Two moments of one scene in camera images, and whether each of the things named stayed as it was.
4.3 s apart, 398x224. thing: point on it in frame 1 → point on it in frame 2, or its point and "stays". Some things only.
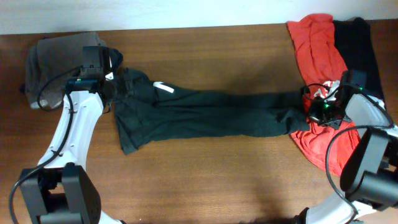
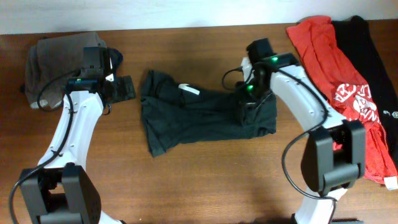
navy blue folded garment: [112, 59] stays
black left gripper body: [115, 86] → [122, 89]
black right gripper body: [321, 112] → [252, 93]
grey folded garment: [50, 62] stays
